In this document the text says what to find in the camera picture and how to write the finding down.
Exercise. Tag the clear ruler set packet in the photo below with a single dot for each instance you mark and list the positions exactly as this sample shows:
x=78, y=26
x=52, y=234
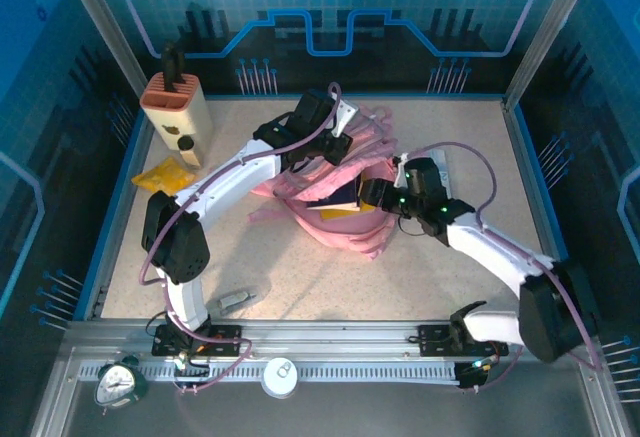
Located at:
x=448, y=179

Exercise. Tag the pink student backpack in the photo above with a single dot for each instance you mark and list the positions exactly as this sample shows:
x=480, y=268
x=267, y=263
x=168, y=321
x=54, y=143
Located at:
x=345, y=237

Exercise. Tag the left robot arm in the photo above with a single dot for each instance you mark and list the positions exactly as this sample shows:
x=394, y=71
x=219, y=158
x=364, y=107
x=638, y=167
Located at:
x=235, y=177

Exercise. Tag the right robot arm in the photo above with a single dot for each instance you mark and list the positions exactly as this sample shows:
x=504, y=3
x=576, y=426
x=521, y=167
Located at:
x=490, y=247

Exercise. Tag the beige knife block pink top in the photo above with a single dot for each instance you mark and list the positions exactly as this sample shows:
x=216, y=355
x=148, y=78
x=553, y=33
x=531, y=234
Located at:
x=192, y=117

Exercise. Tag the small bottle black cap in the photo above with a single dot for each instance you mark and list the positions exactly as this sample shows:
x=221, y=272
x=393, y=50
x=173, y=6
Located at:
x=186, y=144

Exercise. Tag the yellow snack packet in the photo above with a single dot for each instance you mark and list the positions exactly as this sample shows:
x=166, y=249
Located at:
x=162, y=179

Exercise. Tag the white round lid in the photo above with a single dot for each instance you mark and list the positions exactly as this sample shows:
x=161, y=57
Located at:
x=280, y=377

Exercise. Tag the green alarm clock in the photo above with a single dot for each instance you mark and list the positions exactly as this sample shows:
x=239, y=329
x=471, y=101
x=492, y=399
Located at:
x=117, y=384

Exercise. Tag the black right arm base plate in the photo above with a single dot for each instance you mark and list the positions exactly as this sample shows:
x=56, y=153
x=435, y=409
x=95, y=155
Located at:
x=432, y=339

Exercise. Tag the aluminium front rail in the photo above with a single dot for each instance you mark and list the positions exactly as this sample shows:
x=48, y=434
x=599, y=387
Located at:
x=330, y=337

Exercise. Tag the aluminium frame post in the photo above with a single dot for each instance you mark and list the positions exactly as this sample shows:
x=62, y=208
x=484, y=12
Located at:
x=550, y=32
x=100, y=22

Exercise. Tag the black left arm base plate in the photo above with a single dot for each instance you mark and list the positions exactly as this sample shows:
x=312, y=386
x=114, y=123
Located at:
x=225, y=339

